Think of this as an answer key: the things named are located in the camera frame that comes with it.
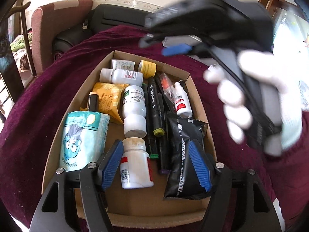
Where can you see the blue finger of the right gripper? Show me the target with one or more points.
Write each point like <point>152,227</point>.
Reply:
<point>180,49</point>

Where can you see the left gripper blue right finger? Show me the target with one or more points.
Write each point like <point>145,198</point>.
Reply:
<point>202,165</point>

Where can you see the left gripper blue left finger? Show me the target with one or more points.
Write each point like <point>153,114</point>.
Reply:
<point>108,164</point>

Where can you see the black foil pouch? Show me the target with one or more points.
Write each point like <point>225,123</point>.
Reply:
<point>183,183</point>

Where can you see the white red label pill bottle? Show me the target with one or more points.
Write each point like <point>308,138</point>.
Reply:
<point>135,165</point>

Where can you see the yellow round jar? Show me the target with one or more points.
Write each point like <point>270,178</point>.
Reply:
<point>147,68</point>

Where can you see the black marker green cap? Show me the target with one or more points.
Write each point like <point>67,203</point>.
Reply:
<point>151,145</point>

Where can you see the white squeeze tube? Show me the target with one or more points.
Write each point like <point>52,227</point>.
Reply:
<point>117,64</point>

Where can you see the white bottle purple label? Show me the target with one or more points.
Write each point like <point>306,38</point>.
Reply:
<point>120,76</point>

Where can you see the orange cracker packet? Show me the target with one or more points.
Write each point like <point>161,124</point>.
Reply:
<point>109,97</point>

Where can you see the clear case red contents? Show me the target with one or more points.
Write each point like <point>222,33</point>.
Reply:
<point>167,86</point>

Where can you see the white green label bottle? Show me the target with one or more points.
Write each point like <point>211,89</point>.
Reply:
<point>134,112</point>

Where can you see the right white gloved hand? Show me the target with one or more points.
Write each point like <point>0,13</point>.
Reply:
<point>264,67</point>

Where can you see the brown cardboard tray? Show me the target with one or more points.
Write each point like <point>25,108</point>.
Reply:
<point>142,208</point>

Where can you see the teal card box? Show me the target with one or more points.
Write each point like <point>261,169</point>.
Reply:
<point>83,139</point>

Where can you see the white small dropper bottle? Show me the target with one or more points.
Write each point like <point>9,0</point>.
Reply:
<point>182,103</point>

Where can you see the black marker orange cap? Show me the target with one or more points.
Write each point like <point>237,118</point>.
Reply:
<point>93,102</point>

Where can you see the maroon bed blanket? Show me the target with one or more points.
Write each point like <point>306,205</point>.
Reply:
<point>33,121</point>

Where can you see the black headboard cushion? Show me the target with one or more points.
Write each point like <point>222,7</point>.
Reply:
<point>103,17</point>

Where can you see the maroon padded chair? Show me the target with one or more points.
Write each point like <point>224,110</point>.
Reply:
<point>49,20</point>

